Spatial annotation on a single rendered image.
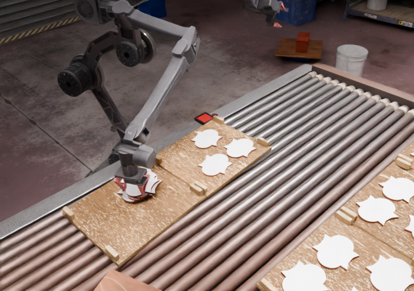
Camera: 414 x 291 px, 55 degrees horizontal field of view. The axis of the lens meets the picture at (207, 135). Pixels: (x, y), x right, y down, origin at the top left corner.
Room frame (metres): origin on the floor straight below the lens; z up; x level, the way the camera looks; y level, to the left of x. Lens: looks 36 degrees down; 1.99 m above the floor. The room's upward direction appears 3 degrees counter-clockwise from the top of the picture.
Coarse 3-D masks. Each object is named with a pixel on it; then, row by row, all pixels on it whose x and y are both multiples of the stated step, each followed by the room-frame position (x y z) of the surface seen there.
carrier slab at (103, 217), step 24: (96, 192) 1.13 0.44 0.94; (168, 192) 1.11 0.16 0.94; (192, 192) 1.10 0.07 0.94; (96, 216) 1.01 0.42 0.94; (120, 216) 1.00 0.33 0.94; (144, 216) 0.99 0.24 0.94; (168, 216) 0.99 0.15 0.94; (96, 240) 0.89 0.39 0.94; (120, 240) 0.89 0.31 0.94; (144, 240) 0.88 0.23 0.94; (120, 264) 0.80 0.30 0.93
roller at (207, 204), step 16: (368, 96) 1.79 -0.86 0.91; (336, 112) 1.64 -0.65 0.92; (320, 128) 1.52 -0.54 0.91; (288, 144) 1.40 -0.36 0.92; (272, 160) 1.30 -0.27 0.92; (240, 176) 1.21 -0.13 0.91; (256, 176) 1.22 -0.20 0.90; (224, 192) 1.11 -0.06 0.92; (208, 208) 1.05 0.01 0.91; (176, 224) 0.96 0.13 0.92; (160, 240) 0.90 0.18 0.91; (80, 288) 0.73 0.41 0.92
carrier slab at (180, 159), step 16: (208, 128) 1.53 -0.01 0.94; (224, 128) 1.53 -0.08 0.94; (176, 144) 1.42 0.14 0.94; (192, 144) 1.41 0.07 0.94; (224, 144) 1.40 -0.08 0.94; (256, 144) 1.39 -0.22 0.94; (176, 160) 1.30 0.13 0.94; (192, 160) 1.30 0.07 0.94; (240, 160) 1.28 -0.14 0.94; (256, 160) 1.29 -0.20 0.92; (176, 176) 1.21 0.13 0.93; (192, 176) 1.20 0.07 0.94; (208, 176) 1.19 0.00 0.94; (224, 176) 1.19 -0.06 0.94; (208, 192) 1.10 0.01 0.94
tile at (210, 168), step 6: (216, 156) 1.31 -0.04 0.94; (222, 156) 1.31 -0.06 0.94; (204, 162) 1.27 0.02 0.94; (210, 162) 1.27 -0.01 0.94; (216, 162) 1.27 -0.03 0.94; (222, 162) 1.27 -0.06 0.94; (228, 162) 1.26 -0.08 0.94; (204, 168) 1.23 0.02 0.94; (210, 168) 1.23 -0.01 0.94; (216, 168) 1.23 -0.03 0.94; (222, 168) 1.23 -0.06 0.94; (210, 174) 1.19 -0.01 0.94; (216, 174) 1.20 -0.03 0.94
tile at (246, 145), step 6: (234, 144) 1.39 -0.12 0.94; (240, 144) 1.38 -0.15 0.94; (246, 144) 1.38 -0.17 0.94; (252, 144) 1.38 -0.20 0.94; (228, 150) 1.34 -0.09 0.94; (234, 150) 1.34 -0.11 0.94; (240, 150) 1.34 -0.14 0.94; (246, 150) 1.34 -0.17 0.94; (252, 150) 1.34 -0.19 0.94; (234, 156) 1.30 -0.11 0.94; (240, 156) 1.30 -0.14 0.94; (246, 156) 1.30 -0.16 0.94
